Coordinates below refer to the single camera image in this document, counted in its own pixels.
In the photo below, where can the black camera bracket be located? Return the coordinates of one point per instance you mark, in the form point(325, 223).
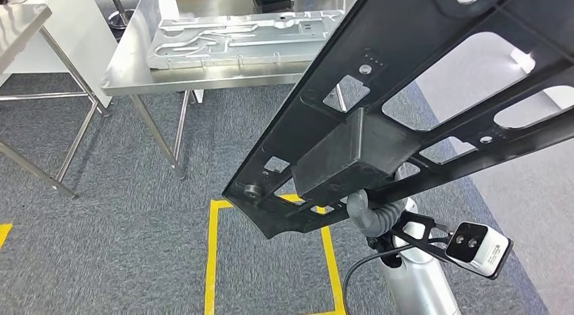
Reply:
point(426, 250)

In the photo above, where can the black router with antennas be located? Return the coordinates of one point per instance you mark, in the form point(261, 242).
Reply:
point(271, 1)

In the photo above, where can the steel workbench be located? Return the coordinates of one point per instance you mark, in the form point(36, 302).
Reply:
point(130, 75)

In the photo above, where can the yellow floor tape marking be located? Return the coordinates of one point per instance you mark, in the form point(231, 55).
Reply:
point(210, 259)
point(4, 234)

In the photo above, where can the steel stanchion post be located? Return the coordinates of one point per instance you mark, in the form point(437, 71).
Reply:
point(121, 21)

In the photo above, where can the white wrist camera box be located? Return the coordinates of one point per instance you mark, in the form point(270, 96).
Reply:
point(484, 254)

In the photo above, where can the stamped metal panel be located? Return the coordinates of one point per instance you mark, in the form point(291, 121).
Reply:
point(269, 39)

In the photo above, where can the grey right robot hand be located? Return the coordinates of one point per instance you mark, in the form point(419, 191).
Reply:
point(361, 212)

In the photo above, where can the black plastic plate frame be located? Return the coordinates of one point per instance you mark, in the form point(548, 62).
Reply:
point(341, 160)

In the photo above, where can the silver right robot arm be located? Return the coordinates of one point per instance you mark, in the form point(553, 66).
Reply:
point(417, 286)

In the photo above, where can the steel side table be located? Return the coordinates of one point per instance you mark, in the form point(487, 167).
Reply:
point(22, 25)

